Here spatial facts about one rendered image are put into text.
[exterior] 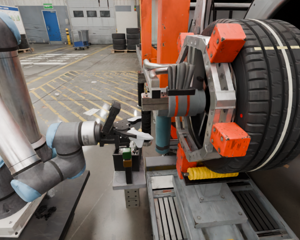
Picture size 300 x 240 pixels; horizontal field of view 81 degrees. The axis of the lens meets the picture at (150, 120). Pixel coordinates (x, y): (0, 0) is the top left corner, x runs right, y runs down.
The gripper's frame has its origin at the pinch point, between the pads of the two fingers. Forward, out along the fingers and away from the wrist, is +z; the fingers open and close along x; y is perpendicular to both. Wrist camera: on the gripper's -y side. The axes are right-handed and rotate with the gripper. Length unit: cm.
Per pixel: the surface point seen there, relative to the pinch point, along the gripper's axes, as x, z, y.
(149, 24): -249, 25, -35
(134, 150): -20.7, -7.0, 27.2
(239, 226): 4, 49, 65
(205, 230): 5, 29, 65
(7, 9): -818, -487, -91
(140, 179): -9.4, -4.7, 37.9
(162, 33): -56, 12, -29
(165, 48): -56, 15, -21
